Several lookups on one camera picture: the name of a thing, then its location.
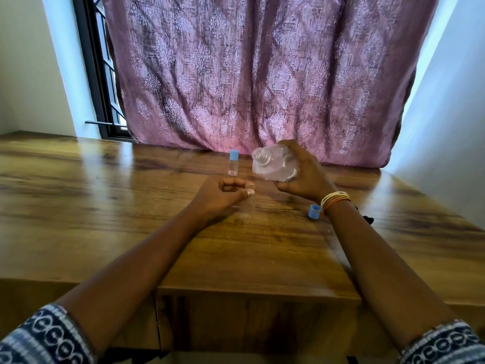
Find patterned left sleeve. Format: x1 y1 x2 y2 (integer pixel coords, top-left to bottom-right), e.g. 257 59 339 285
0 303 96 364

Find patterned sleeve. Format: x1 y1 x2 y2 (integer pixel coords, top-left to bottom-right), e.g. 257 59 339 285
397 319 485 364
0 303 96 364

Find person's right forearm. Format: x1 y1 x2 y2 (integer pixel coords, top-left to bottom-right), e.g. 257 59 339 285
325 200 458 351

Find small black object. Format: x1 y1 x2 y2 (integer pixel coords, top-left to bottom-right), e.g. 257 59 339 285
355 206 375 225

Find person's right hand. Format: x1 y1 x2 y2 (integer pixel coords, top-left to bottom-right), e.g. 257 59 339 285
275 139 338 204

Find large clear plastic bottle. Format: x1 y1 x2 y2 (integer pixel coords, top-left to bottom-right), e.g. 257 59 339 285
252 144 300 183

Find patterned right sleeve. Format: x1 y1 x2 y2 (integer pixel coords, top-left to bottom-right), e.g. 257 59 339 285
397 319 485 364

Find person's left forearm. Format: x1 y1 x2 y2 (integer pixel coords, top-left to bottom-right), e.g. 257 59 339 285
55 202 208 356

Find black window frame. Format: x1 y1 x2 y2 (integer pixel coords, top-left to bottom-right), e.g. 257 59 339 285
71 0 136 143

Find yellow and orange bangles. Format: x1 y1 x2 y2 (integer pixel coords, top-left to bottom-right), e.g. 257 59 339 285
320 191 352 216

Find person's left hand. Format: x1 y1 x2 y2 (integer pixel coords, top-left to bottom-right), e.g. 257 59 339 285
188 176 256 225

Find pink patterned curtain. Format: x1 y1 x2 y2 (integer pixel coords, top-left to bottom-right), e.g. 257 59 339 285
100 0 441 169

